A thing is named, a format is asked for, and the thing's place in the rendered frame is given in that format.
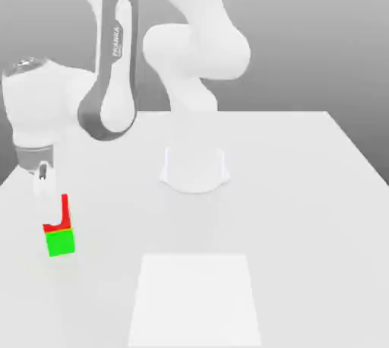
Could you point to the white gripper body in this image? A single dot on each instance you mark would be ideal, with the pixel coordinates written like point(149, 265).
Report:
point(45, 190)

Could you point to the small red cube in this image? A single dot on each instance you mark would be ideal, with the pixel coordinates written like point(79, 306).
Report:
point(65, 214)

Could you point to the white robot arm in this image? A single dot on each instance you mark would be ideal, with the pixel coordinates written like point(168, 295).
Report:
point(194, 50)

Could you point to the small green cube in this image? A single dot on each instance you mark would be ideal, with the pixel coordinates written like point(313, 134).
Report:
point(60, 243)

